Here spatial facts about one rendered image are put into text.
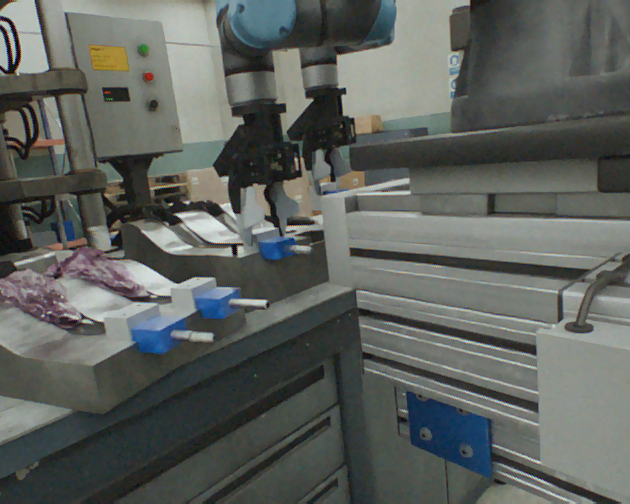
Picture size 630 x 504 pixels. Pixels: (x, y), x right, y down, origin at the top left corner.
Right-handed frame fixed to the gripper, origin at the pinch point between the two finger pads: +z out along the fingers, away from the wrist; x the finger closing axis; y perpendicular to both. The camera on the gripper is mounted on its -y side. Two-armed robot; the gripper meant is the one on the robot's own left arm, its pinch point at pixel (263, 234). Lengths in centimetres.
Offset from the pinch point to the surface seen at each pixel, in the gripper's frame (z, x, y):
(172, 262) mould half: 4.4, -7.0, -17.6
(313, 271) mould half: 8.3, 8.4, 2.2
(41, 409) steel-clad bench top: 11.0, -38.1, 5.8
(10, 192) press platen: -10, -12, -79
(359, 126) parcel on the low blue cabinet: -32, 599, -454
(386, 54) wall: -136, 651, -430
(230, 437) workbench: 28.3, -14.0, 2.9
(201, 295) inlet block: 4.1, -17.9, 7.7
